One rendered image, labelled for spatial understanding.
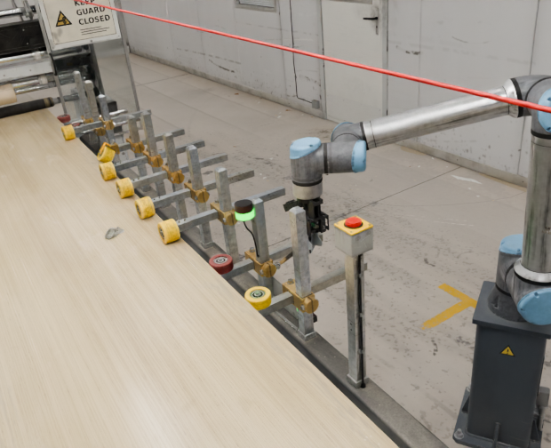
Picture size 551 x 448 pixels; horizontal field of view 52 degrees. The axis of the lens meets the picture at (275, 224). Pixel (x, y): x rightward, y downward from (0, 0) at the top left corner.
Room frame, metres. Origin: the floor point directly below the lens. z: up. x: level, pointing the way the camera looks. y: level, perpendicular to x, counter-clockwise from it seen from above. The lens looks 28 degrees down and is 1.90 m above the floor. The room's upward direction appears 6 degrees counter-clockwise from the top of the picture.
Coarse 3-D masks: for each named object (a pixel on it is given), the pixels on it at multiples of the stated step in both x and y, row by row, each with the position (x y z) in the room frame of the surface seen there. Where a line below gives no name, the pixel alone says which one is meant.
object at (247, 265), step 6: (318, 234) 1.83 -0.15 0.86; (282, 246) 1.77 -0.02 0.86; (288, 246) 1.77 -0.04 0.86; (270, 252) 1.74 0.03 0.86; (276, 252) 1.74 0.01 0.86; (282, 252) 1.75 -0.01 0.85; (288, 252) 1.76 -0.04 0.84; (270, 258) 1.72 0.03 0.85; (276, 258) 1.73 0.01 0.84; (234, 264) 1.68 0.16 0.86; (240, 264) 1.68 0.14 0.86; (246, 264) 1.68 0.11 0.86; (252, 264) 1.69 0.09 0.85; (234, 270) 1.65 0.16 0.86; (240, 270) 1.66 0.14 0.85; (246, 270) 1.67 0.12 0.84; (222, 276) 1.63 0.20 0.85; (228, 276) 1.64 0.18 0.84; (234, 276) 1.65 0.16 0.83
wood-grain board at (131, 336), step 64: (0, 128) 3.50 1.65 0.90; (0, 192) 2.45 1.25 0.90; (64, 192) 2.38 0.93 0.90; (0, 256) 1.84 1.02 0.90; (64, 256) 1.79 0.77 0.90; (128, 256) 1.74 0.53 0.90; (192, 256) 1.70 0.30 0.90; (0, 320) 1.43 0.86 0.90; (64, 320) 1.40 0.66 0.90; (128, 320) 1.37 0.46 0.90; (192, 320) 1.34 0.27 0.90; (256, 320) 1.31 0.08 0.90; (0, 384) 1.15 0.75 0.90; (64, 384) 1.12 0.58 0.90; (128, 384) 1.10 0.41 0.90; (192, 384) 1.07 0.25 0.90; (256, 384) 1.05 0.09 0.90; (320, 384) 1.03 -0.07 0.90
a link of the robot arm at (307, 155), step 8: (296, 144) 1.54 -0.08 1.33; (304, 144) 1.53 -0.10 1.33; (312, 144) 1.52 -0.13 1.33; (320, 144) 1.53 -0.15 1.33; (296, 152) 1.51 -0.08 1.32; (304, 152) 1.50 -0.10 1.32; (312, 152) 1.51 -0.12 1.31; (320, 152) 1.51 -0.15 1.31; (296, 160) 1.51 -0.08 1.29; (304, 160) 1.50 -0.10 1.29; (312, 160) 1.50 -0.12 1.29; (320, 160) 1.50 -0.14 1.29; (296, 168) 1.51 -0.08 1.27; (304, 168) 1.50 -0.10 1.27; (312, 168) 1.50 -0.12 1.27; (320, 168) 1.50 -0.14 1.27; (296, 176) 1.52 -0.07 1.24; (304, 176) 1.50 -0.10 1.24; (312, 176) 1.50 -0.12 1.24; (320, 176) 1.52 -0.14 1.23; (296, 184) 1.52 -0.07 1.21; (304, 184) 1.50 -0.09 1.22; (312, 184) 1.50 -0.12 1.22
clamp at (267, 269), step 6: (246, 252) 1.74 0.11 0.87; (252, 252) 1.73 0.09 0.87; (246, 258) 1.73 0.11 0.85; (252, 258) 1.70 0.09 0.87; (258, 264) 1.66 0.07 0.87; (264, 264) 1.65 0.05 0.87; (270, 264) 1.64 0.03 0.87; (258, 270) 1.67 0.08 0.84; (264, 270) 1.63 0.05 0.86; (270, 270) 1.64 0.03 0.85; (270, 276) 1.64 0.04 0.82
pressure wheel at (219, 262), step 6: (216, 258) 1.66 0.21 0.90; (222, 258) 1.66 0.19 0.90; (228, 258) 1.65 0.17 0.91; (210, 264) 1.63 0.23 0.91; (216, 264) 1.62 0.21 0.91; (222, 264) 1.62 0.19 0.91; (228, 264) 1.62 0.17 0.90; (216, 270) 1.61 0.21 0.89; (222, 270) 1.61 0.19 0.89; (228, 270) 1.62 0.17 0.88
